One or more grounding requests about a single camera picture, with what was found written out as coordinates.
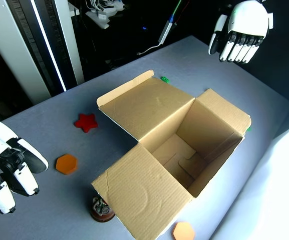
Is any brown toy with red tip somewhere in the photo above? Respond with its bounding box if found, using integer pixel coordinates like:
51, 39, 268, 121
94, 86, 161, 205
90, 195, 116, 223

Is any brown cardboard box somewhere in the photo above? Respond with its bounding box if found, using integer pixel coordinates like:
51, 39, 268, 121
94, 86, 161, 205
91, 69, 252, 240

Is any orange hexagon block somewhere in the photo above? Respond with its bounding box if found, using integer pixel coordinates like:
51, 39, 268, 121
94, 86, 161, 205
56, 154, 79, 175
173, 221, 196, 240

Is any grey table cloth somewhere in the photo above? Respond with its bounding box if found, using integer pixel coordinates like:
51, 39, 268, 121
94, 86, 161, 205
3, 35, 289, 240

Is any white adapter dongle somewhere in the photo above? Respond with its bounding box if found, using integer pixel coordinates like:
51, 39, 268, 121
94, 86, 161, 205
158, 21, 177, 43

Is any red star block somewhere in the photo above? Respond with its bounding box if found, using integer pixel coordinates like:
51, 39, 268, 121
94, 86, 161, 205
74, 113, 99, 134

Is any white column with black rails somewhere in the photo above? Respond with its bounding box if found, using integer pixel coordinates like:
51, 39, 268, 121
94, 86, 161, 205
0, 0, 85, 106

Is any white plastic device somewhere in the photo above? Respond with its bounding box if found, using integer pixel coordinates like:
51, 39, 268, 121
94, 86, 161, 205
85, 0, 125, 30

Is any green cable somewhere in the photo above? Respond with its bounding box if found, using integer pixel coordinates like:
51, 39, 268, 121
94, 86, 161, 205
169, 0, 184, 23

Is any white cable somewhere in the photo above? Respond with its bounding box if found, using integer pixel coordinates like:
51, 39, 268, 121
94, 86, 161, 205
137, 41, 163, 56

